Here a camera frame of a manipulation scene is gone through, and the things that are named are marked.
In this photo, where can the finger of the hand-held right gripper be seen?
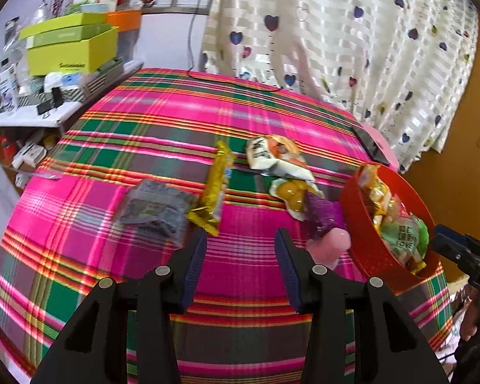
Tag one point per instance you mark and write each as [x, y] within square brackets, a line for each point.
[446, 240]

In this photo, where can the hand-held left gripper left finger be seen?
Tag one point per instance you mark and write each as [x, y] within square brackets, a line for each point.
[194, 272]

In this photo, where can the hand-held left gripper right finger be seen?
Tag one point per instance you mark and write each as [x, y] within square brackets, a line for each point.
[290, 272]

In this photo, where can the green pea snack packet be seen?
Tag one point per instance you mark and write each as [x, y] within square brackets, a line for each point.
[423, 236]

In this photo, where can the clear peanut bag green label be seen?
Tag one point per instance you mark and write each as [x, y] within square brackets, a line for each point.
[400, 236]

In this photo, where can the pink jelly cup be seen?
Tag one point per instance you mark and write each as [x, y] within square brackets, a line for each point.
[330, 246]

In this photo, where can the purple snack packet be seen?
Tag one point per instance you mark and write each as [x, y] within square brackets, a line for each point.
[322, 214]

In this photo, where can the grey snack packet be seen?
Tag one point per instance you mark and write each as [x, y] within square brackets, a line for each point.
[156, 208]

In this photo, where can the clear egg yolk vacuum pack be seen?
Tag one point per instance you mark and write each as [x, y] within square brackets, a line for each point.
[290, 196]

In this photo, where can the red woven plastic basket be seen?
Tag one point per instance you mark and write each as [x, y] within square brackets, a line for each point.
[364, 248]

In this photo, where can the yellow chips packet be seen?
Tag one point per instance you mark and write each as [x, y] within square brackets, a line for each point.
[378, 196]

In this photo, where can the yellow gold-edged snack packet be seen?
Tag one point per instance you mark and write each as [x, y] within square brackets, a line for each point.
[214, 188]

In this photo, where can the white orange snack packet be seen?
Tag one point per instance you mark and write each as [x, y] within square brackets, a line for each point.
[272, 156]

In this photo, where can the person's right hand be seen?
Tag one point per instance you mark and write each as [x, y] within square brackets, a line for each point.
[472, 322]

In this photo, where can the brown wooden cabinet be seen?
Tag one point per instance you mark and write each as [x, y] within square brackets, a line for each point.
[464, 188]

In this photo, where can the pink green plaid tablecloth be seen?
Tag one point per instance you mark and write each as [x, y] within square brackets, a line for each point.
[244, 224]

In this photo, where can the pink plastic stool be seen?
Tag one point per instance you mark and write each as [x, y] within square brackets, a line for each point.
[390, 156]

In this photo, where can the black smartphone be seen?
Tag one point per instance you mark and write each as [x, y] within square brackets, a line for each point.
[370, 144]

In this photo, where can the pile of small white boxes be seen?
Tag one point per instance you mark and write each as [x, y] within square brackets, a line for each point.
[28, 154]

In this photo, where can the white side shelf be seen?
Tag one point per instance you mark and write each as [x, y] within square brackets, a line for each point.
[64, 114]

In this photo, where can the black white striped tray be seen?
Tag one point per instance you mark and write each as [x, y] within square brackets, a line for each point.
[92, 84]

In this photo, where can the white heart print curtain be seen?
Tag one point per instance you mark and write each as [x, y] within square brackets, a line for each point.
[344, 48]

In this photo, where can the black binder clip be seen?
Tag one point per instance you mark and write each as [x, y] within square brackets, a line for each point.
[43, 110]
[57, 96]

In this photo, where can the clear storage box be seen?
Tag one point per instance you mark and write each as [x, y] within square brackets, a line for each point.
[128, 46]

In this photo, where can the lime green cardboard box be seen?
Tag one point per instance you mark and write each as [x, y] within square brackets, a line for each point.
[64, 58]

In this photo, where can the orange box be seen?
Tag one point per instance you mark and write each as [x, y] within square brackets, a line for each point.
[124, 20]

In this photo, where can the cluster of small bottles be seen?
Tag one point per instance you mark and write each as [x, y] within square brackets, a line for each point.
[8, 84]

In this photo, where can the lime green box lid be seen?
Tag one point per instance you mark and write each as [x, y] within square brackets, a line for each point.
[56, 28]

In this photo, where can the pale green small box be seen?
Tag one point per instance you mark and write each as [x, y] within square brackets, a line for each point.
[92, 7]

